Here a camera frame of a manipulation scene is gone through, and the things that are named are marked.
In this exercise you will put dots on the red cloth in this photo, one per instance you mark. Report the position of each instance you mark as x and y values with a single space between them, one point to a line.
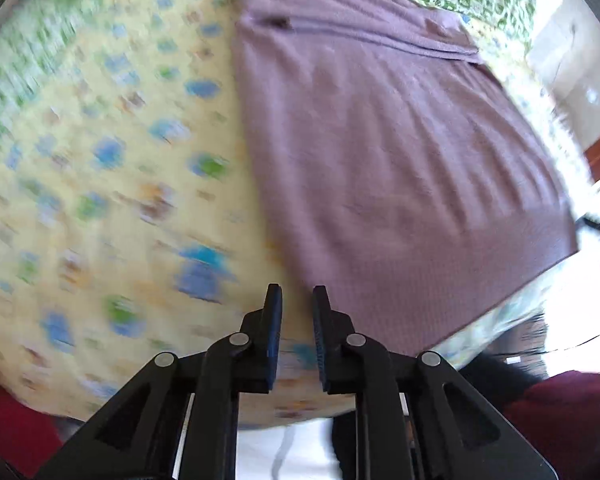
10 425

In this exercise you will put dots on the dark red clothing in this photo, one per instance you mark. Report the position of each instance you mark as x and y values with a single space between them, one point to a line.
570 425

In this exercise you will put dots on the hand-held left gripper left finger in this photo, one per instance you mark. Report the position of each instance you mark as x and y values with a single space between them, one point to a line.
274 330

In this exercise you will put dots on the white cloth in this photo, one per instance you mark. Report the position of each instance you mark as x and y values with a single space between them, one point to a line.
280 450

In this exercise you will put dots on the green checked pillow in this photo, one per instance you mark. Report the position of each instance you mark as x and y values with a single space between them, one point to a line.
25 70

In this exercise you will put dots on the purple knit garment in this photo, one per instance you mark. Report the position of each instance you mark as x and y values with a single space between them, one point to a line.
380 160

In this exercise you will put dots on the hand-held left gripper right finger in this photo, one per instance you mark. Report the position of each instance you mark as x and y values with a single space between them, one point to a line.
320 335

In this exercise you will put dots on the dark cloth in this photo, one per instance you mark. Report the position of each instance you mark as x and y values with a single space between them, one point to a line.
505 365

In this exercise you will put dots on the yellow bear print blanket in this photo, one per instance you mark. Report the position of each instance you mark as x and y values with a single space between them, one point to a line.
105 210

